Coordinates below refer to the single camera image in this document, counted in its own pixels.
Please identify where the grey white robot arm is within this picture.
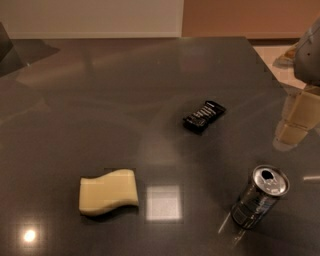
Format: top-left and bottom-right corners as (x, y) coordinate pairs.
(273, 18), (320, 151)

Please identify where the black silver drink can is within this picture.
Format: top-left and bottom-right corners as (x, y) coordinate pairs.
(231, 165), (290, 229)

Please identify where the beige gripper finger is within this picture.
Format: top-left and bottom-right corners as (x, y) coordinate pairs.
(273, 120), (308, 151)
(282, 85), (320, 130)

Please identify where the black rxbar chocolate wrapper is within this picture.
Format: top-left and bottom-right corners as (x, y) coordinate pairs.
(183, 100), (226, 134)

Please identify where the yellow wavy sponge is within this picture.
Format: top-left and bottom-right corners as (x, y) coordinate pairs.
(79, 169), (139, 217)

